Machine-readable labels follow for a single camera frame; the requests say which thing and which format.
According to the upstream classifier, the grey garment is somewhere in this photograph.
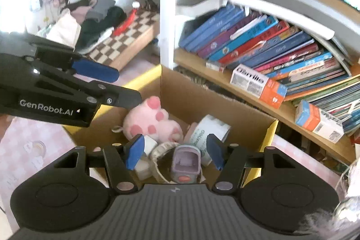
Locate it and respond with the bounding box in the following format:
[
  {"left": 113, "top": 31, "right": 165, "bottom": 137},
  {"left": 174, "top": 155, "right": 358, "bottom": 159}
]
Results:
[{"left": 86, "top": 0, "right": 116, "bottom": 22}]

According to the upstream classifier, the orange white carton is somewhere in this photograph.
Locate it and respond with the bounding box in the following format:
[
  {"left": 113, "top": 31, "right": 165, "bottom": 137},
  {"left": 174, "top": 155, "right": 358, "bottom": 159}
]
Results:
[
  {"left": 295, "top": 99, "right": 345, "bottom": 143},
  {"left": 230, "top": 64, "right": 288, "bottom": 109}
]

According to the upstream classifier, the yellow cardboard box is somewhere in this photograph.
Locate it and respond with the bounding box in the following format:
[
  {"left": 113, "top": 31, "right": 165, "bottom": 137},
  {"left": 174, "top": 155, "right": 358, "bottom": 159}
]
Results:
[{"left": 63, "top": 64, "right": 279, "bottom": 193}]

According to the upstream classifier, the grey tape roll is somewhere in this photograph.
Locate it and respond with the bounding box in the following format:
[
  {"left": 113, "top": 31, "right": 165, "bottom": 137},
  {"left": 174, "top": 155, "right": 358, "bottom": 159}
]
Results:
[{"left": 184, "top": 114, "right": 232, "bottom": 167}]

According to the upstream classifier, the pink plush toy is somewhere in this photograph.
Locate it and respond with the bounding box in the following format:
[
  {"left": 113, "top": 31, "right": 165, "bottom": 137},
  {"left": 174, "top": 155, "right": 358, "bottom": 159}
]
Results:
[{"left": 122, "top": 96, "right": 185, "bottom": 143}]

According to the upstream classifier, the row of leaning colourful books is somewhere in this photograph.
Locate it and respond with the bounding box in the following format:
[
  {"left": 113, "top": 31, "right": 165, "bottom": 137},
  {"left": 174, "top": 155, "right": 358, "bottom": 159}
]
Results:
[{"left": 178, "top": 2, "right": 360, "bottom": 136}]

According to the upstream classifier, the pink checked tablecloth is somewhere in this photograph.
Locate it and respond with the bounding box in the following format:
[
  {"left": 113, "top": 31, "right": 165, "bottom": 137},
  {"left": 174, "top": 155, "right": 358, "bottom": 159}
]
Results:
[{"left": 0, "top": 52, "right": 349, "bottom": 229}]

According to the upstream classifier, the white flat board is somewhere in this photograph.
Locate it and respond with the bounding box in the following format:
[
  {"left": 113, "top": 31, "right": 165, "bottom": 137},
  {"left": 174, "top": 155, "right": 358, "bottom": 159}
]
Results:
[{"left": 226, "top": 0, "right": 336, "bottom": 41}]

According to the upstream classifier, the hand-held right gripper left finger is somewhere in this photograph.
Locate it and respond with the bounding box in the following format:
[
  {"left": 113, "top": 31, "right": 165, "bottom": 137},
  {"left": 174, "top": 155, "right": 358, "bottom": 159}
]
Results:
[{"left": 46, "top": 134, "right": 145, "bottom": 192}]

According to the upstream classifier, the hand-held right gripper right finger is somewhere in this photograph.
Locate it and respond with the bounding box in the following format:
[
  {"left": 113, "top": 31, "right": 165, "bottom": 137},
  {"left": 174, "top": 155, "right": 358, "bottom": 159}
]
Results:
[{"left": 206, "top": 133, "right": 303, "bottom": 192}]

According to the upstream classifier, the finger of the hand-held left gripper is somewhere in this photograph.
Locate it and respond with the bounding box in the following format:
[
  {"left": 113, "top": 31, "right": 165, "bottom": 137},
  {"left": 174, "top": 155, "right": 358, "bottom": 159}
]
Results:
[
  {"left": 0, "top": 32, "right": 120, "bottom": 83},
  {"left": 17, "top": 54, "right": 142, "bottom": 110}
]

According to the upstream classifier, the wooden chess board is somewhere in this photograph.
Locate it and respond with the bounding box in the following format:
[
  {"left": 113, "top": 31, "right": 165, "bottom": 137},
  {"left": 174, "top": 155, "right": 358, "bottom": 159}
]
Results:
[{"left": 84, "top": 8, "right": 160, "bottom": 72}]

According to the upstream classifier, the tiny white red box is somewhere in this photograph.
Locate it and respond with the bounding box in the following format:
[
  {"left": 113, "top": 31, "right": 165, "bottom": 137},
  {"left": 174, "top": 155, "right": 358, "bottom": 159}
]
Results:
[{"left": 205, "top": 60, "right": 225, "bottom": 72}]

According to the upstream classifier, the cream garment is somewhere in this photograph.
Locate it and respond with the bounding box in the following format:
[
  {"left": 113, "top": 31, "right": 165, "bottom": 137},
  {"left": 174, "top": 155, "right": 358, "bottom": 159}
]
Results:
[{"left": 46, "top": 8, "right": 82, "bottom": 48}]

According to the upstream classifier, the white wooden bookshelf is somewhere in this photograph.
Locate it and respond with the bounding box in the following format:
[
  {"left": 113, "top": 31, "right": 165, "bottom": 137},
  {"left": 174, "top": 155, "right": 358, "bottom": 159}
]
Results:
[{"left": 65, "top": 0, "right": 360, "bottom": 166}]

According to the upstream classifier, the small white box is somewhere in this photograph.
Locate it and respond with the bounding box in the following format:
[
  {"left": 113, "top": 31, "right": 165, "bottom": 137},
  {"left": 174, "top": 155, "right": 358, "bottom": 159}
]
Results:
[{"left": 142, "top": 135, "right": 158, "bottom": 157}]

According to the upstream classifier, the white rectangular block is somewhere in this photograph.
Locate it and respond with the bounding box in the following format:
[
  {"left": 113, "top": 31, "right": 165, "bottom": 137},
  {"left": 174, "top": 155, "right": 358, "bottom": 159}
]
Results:
[{"left": 134, "top": 158, "right": 155, "bottom": 180}]

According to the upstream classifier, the black garment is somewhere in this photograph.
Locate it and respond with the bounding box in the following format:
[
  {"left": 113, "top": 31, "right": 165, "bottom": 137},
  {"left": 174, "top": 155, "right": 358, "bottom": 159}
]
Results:
[{"left": 76, "top": 7, "right": 127, "bottom": 51}]

